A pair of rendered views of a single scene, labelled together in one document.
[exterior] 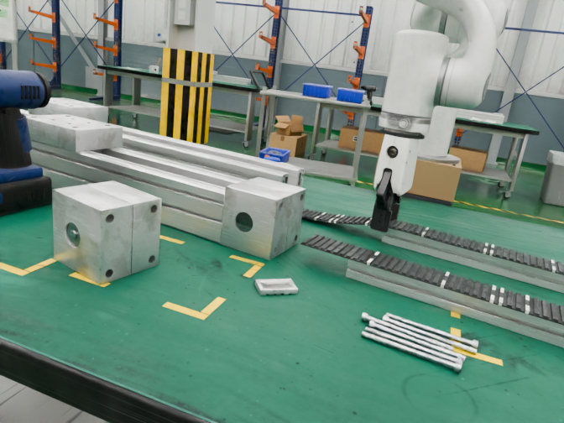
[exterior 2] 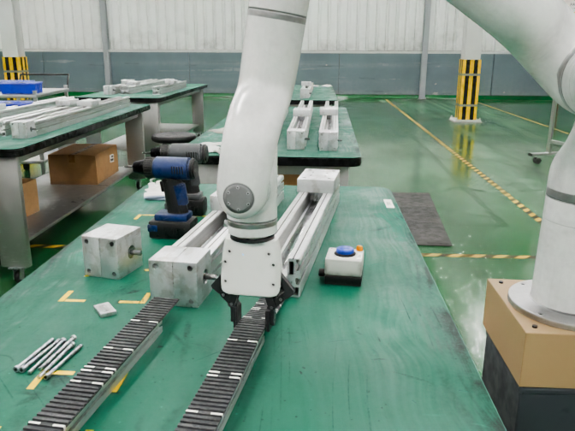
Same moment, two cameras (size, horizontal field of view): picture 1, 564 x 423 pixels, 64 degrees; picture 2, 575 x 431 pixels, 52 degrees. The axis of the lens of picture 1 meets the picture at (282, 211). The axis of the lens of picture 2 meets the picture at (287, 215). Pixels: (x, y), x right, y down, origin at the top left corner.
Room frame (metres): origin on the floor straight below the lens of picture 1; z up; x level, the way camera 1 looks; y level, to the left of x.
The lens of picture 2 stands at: (0.61, -1.11, 1.28)
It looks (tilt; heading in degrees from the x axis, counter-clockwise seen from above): 16 degrees down; 75
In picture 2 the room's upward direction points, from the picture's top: straight up
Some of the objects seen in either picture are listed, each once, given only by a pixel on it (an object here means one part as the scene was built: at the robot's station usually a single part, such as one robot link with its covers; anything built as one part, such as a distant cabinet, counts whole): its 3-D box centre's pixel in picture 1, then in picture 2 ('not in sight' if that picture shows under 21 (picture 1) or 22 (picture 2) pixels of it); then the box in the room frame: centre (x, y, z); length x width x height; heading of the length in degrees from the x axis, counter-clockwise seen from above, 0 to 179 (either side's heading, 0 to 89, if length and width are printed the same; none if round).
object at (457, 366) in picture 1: (409, 350); (34, 353); (0.43, -0.16, 0.78); 0.11 x 0.01 x 0.01; 65
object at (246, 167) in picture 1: (141, 153); (306, 222); (1.05, 0.35, 0.82); 0.80 x 0.10 x 0.09; 64
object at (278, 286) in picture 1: (275, 286); (104, 309); (0.53, -0.01, 0.78); 0.05 x 0.03 x 0.01; 109
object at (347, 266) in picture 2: not in sight; (340, 265); (1.04, 0.04, 0.81); 0.10 x 0.08 x 0.06; 154
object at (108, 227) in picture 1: (115, 227); (117, 250); (0.56, 0.22, 0.83); 0.11 x 0.10 x 0.10; 148
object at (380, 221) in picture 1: (380, 213); (230, 307); (0.76, -0.17, 0.84); 0.03 x 0.03 x 0.07; 64
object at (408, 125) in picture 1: (404, 123); (251, 225); (0.79, -0.19, 0.99); 0.09 x 0.08 x 0.03; 154
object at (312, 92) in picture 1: (305, 137); not in sight; (4.04, -0.13, 0.50); 1.03 x 0.55 x 1.01; 84
